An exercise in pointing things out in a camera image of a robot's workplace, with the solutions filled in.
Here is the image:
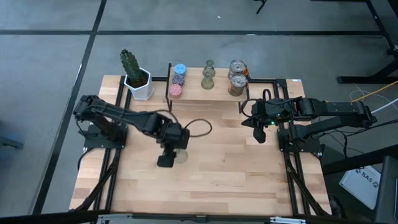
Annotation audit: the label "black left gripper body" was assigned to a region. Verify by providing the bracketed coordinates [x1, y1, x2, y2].
[150, 114, 190, 151]

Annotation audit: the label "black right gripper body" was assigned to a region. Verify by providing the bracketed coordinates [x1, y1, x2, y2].
[250, 98, 295, 125]

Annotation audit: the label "green glass candlestick holder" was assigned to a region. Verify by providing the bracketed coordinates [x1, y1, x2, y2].
[200, 74, 216, 91]
[173, 149, 189, 165]
[203, 60, 216, 77]

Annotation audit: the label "silver can orange label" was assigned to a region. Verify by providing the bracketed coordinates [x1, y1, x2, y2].
[228, 73, 249, 97]

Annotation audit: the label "pink patterned tin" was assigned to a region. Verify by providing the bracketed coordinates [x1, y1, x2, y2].
[168, 83, 183, 100]

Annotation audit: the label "dark red patterned bowl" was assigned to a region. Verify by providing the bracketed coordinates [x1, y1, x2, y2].
[171, 73, 186, 87]

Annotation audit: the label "silver can floral label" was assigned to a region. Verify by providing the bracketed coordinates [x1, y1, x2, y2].
[228, 58, 250, 78]

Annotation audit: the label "wooden shelf black legs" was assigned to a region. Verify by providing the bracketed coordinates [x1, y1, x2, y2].
[165, 63, 251, 114]

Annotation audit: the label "green cactus plant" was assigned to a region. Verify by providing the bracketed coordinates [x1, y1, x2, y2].
[119, 49, 147, 85]

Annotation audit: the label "white cardboard box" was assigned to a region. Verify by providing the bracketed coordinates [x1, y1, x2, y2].
[338, 165, 382, 210]

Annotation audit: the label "black looped cable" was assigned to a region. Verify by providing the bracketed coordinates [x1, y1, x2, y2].
[241, 88, 272, 119]
[155, 108, 213, 139]

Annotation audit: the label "black aluminium rig frame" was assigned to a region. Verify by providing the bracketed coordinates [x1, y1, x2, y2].
[68, 74, 398, 224]

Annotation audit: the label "black cables bundle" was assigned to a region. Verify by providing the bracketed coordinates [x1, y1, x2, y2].
[317, 119, 398, 160]

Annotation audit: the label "black desk frame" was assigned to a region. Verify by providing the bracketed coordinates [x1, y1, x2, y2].
[336, 0, 398, 85]

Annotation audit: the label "yellow cable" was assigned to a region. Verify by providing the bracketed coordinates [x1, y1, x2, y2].
[350, 80, 398, 103]

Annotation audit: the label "white cable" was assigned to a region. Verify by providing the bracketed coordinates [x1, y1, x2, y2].
[349, 83, 398, 114]

